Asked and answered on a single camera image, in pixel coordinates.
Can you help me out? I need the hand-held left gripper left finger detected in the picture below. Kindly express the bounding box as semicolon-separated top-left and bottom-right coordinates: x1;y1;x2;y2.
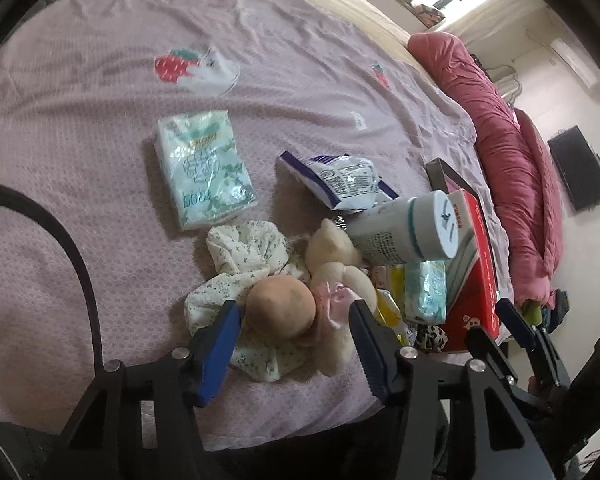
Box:
55;301;245;480

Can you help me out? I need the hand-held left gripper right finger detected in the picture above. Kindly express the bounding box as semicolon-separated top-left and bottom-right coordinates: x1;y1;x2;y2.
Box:
349;299;556;480

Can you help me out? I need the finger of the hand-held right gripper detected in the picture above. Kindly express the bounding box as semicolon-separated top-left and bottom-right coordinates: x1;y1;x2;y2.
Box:
464;326;521;397
496;299;572;388

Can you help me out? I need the red tissue pack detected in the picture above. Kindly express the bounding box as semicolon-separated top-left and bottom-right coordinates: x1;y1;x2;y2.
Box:
442;190;499;352

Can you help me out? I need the tan round plush ball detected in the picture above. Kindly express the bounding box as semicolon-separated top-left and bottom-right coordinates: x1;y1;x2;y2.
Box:
245;275;317;341

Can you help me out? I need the plush doll with floral bonnet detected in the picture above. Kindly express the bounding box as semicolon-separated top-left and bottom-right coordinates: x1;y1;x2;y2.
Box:
184;220;311;383

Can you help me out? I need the cream plush bear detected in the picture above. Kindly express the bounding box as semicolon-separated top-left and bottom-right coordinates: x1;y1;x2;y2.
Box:
305;219;379;376

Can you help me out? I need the white plastic bottle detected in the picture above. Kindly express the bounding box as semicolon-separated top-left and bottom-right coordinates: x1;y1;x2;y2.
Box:
347;191;468;266

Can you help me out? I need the dark brown box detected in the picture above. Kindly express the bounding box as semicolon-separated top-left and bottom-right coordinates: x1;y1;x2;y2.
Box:
424;157;481;198

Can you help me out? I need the yellow snack packet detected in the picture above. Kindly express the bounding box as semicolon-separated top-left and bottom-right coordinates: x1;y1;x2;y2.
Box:
372;265;412;346

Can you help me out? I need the leopard print scrunchie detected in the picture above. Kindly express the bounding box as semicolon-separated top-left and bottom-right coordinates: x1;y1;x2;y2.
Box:
412;324;448;352

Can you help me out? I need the small pale tissue pack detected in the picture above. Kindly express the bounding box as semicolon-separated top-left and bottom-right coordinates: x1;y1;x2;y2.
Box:
404;260;448;323

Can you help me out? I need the pink quilt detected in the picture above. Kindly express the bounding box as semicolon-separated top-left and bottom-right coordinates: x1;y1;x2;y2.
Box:
407;32;564;309

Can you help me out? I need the black television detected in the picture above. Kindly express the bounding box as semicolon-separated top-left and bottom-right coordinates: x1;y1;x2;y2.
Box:
547;125;600;213

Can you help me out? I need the purple white snack bag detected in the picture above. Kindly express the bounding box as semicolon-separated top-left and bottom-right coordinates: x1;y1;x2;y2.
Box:
277;151;400;211

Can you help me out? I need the green white tissue pack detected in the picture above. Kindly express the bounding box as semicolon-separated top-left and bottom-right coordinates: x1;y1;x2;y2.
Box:
154;110;258;233

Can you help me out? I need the white metal rack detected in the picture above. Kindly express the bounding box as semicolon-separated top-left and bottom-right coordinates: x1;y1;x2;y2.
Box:
494;62;527;107

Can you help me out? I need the purple strawberry print blanket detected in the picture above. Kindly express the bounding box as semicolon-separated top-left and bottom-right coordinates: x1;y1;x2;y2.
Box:
0;0;512;453

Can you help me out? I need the white air conditioner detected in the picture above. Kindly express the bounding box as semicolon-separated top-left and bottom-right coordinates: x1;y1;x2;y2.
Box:
550;37;599;87

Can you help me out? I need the cream curtain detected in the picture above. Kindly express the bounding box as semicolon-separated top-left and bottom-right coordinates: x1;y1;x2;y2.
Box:
437;0;548;38

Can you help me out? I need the patterned cushion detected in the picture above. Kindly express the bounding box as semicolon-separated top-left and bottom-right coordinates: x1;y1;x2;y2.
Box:
412;2;447;28

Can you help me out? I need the black cable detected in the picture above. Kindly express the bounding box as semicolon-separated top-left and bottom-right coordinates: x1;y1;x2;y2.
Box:
0;181;105;367

